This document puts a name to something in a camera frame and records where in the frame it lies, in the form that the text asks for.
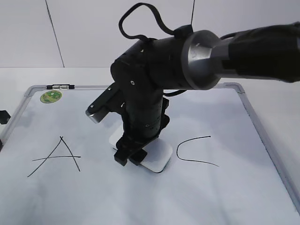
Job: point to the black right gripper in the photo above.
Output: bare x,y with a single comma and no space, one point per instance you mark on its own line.
143,119

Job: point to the white rectangular whiteboard eraser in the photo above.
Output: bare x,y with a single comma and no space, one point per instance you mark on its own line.
159,152

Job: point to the white board with aluminium frame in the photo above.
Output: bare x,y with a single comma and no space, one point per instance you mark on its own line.
57,168

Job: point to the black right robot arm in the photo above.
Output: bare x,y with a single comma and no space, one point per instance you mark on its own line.
191,60

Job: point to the round green sticker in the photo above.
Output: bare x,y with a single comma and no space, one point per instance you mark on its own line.
51,97

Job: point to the black silver hanging clip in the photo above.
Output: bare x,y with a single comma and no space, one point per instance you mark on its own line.
60,87

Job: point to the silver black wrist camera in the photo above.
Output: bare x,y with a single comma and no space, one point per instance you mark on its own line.
110,101

